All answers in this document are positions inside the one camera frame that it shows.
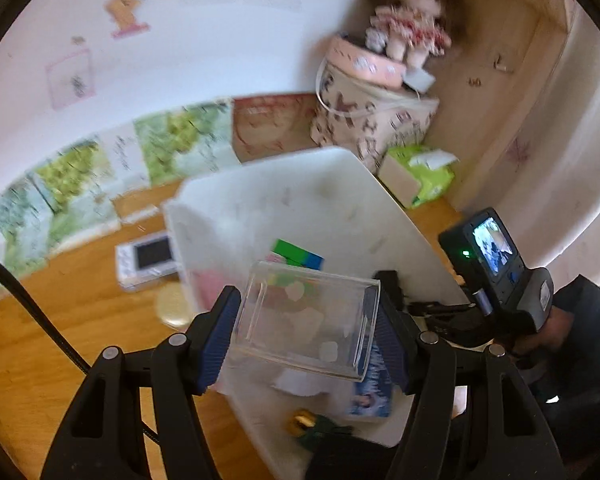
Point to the green perfume bottle gold cap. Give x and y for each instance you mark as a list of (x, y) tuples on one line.
[(312, 427)]

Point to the printed fabric storage bag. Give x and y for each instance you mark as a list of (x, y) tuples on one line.
[(370, 115)]

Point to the white plastic bin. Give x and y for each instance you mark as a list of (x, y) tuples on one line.
[(330, 195)]

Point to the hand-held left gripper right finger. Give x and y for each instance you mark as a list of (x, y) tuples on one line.
[(390, 350)]

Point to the pale floral curtain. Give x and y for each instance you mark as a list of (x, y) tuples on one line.
[(570, 160)]

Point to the rag doll in floral dress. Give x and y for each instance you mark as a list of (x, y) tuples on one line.
[(410, 25)]

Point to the black rounded case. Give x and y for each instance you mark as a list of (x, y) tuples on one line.
[(350, 457)]

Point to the small white device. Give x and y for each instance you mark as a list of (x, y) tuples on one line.
[(419, 79)]

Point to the green tissue pack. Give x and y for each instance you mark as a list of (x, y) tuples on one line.
[(430, 180)]

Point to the small white bear toy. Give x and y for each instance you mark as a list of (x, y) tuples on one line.
[(375, 40)]

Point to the wall hook with white clip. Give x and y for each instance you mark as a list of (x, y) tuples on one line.
[(500, 62)]

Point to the person's right forearm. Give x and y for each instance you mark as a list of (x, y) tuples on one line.
[(585, 340)]

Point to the small brown wall hook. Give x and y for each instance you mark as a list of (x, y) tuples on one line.
[(475, 81)]

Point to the brown picture card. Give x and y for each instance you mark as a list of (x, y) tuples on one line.
[(270, 125)]

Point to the pink hair roller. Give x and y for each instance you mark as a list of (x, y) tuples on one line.
[(207, 287)]

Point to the blue photo card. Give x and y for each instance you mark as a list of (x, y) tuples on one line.
[(372, 395)]

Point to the pink round box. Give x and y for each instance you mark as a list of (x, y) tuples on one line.
[(360, 62)]

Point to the gold round tin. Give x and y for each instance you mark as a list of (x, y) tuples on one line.
[(172, 307)]

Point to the white digital camera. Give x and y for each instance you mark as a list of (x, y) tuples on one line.
[(147, 260)]

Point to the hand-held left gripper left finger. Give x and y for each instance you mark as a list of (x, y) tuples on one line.
[(222, 340)]

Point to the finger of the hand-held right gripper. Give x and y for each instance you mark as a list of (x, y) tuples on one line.
[(387, 282)]

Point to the multicoloured puzzle cube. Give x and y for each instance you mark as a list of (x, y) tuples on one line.
[(300, 255)]

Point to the row of grape picture cards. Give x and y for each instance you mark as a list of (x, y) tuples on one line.
[(80, 175)]

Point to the person's right hand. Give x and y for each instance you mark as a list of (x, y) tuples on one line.
[(540, 340)]

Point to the clear box with white shapes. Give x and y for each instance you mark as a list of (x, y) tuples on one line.
[(260, 320)]

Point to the yellow duck sticker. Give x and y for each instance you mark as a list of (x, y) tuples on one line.
[(125, 10)]

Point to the white charger adapter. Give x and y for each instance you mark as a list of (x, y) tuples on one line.
[(300, 382)]

